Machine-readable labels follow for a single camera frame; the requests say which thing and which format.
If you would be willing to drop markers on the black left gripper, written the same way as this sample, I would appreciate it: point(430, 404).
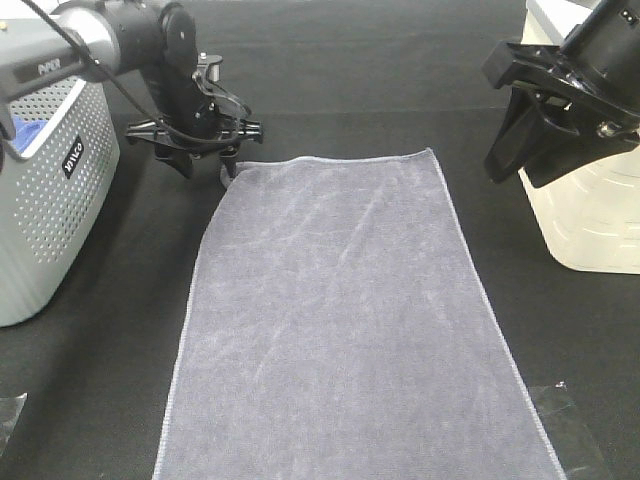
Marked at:
point(196, 115)

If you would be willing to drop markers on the blue cloth in basket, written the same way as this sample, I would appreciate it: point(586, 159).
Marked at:
point(26, 132)

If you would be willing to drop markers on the right clear tape strip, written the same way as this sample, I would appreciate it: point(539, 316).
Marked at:
point(575, 446)

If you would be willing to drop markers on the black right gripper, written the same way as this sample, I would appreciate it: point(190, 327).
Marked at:
point(571, 104)

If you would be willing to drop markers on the grey microfibre towel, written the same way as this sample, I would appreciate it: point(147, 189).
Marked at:
point(336, 328)

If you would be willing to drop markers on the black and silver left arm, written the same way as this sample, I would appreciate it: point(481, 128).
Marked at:
point(148, 50)

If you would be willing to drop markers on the grey perforated laundry basket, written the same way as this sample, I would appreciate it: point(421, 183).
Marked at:
point(52, 193)

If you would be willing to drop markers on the black table mat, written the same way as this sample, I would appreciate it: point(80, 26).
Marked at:
point(341, 79)

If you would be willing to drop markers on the left clear tape strip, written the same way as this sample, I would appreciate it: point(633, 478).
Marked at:
point(10, 410)

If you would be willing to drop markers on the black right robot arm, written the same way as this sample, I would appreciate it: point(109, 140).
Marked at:
point(571, 104)

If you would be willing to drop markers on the clear tape strip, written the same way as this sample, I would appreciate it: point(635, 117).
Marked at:
point(10, 410)
point(575, 446)

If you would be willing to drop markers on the cream plastic storage basket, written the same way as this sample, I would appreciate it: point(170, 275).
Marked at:
point(589, 218)

